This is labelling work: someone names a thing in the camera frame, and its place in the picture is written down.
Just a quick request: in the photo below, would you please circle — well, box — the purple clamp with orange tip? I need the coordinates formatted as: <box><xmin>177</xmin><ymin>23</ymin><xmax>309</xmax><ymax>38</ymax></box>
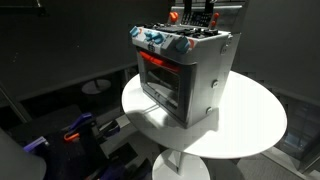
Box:
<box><xmin>63</xmin><ymin>112</ymin><xmax>93</xmax><ymax>142</ymax></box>

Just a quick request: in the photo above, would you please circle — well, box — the red round stove button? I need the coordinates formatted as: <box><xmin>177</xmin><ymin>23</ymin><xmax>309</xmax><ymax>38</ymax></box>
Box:
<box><xmin>169</xmin><ymin>12</ymin><xmax>179</xmax><ymax>23</ymax></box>

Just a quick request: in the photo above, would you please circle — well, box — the blue stove knob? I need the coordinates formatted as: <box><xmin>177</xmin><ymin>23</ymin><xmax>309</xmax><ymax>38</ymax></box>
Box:
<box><xmin>153</xmin><ymin>33</ymin><xmax>165</xmax><ymax>44</ymax></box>
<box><xmin>176</xmin><ymin>37</ymin><xmax>190</xmax><ymax>53</ymax></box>
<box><xmin>129</xmin><ymin>26</ymin><xmax>140</xmax><ymax>37</ymax></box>
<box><xmin>145</xmin><ymin>31</ymin><xmax>156</xmax><ymax>41</ymax></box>

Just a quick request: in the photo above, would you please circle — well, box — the blue stove knob far right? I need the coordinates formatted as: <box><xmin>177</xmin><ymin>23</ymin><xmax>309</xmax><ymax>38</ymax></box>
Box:
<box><xmin>176</xmin><ymin>37</ymin><xmax>190</xmax><ymax>53</ymax></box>

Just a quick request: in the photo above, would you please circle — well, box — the blue stove knob middle right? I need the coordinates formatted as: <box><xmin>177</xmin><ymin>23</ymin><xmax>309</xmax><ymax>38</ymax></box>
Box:
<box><xmin>153</xmin><ymin>33</ymin><xmax>165</xmax><ymax>44</ymax></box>

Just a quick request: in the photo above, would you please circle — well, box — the grey toy stove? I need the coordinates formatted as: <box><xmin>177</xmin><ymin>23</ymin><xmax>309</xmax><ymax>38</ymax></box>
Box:
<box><xmin>131</xmin><ymin>0</ymin><xmax>250</xmax><ymax>128</ymax></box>

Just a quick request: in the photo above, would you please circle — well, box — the blue stove knob middle left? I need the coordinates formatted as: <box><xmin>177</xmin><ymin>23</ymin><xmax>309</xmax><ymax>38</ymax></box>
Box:
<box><xmin>145</xmin><ymin>31</ymin><xmax>156</xmax><ymax>41</ymax></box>

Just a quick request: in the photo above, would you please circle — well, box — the small round side table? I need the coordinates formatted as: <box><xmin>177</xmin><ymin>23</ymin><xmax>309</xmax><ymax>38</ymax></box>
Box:
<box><xmin>81</xmin><ymin>79</ymin><xmax>111</xmax><ymax>95</ymax></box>

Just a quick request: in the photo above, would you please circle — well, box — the blue stove knob far left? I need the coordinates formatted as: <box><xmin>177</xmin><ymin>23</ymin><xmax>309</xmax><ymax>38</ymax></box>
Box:
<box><xmin>129</xmin><ymin>26</ymin><xmax>140</xmax><ymax>37</ymax></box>

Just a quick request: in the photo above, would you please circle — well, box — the round white table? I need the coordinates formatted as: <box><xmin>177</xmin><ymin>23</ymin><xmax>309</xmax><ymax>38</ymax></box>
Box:
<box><xmin>122</xmin><ymin>72</ymin><xmax>287</xmax><ymax>180</ymax></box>

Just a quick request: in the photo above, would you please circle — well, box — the orange oven door handle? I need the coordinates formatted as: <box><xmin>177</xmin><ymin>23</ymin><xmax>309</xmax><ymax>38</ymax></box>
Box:
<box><xmin>139</xmin><ymin>51</ymin><xmax>180</xmax><ymax>73</ymax></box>

